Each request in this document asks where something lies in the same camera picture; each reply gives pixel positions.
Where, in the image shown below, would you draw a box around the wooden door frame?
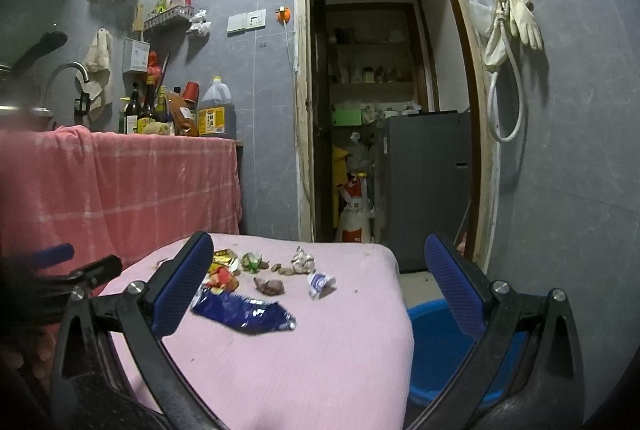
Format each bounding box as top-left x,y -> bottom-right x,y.
293,0 -> 500,271

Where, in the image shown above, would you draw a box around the crumpled white paper trash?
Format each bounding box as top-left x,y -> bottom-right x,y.
291,246 -> 316,275

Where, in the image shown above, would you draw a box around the blue plastic basin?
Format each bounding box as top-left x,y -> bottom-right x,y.
406,297 -> 526,408

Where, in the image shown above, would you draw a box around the red cup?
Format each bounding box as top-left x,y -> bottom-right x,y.
181,80 -> 200,103

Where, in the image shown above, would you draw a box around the blue snack wrapper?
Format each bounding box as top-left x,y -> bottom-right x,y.
190,287 -> 297,335

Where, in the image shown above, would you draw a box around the chrome kitchen faucet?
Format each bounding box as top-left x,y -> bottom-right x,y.
29,60 -> 92,118

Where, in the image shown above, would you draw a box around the green crumpled wrapper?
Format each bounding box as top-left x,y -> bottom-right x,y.
241,253 -> 262,274

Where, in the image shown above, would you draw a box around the small white blue wrapper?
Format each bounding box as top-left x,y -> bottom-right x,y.
307,272 -> 336,300

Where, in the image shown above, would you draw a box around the red plaid cloth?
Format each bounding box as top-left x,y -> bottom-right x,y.
1,127 -> 242,273

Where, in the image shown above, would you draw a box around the large cooking oil jug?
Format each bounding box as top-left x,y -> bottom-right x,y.
198,76 -> 236,139

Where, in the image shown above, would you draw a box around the red white rice bag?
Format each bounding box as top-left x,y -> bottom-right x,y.
335,172 -> 373,244

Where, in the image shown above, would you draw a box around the dark sauce bottle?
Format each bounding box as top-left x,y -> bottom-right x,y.
122,83 -> 140,135

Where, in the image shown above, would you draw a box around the white hose loop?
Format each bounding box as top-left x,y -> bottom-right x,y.
482,16 -> 526,144

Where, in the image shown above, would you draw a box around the grey washing machine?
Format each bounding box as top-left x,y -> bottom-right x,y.
378,111 -> 471,273

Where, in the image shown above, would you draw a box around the white wall switch panel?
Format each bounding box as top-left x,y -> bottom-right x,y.
227,9 -> 266,35

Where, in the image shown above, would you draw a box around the brown food scrap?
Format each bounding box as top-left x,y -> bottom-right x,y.
254,277 -> 285,297

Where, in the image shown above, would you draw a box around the green box on shelf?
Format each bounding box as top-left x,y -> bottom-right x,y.
332,109 -> 362,127

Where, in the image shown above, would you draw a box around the white rubber gloves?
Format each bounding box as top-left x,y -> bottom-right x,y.
496,0 -> 544,51

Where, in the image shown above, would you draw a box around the hanging beige towel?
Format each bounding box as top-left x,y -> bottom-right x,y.
80,28 -> 113,117

